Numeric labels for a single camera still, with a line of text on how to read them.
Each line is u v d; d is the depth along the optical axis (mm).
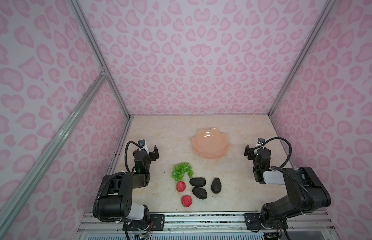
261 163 716
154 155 822
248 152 866
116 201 431
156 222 736
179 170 862
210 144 1040
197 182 830
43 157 539
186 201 752
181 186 805
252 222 733
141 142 783
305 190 419
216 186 801
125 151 641
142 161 691
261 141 794
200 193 779
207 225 735
